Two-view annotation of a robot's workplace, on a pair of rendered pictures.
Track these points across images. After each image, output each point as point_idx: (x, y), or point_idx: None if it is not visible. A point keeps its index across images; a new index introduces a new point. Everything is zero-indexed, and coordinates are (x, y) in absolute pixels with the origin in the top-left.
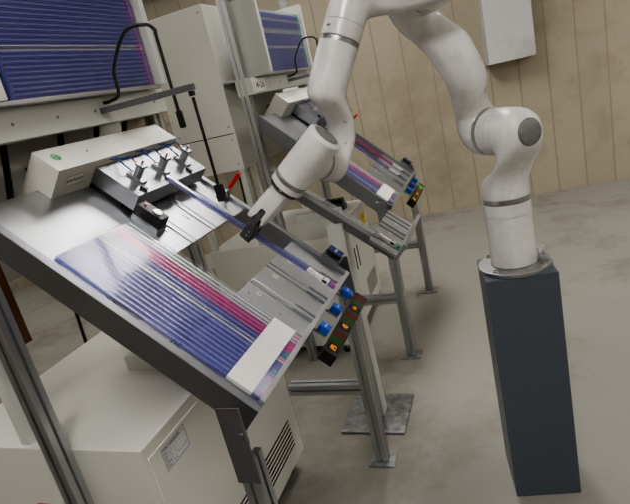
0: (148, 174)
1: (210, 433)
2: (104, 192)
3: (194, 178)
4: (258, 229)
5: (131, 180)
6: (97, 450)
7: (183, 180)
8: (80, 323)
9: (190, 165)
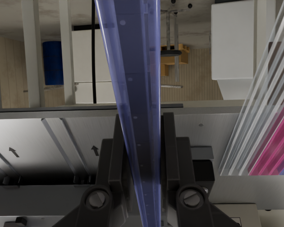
0: (122, 225)
1: None
2: None
3: (4, 199)
4: (127, 180)
5: (168, 225)
6: None
7: (48, 207)
8: (93, 12)
9: (5, 223)
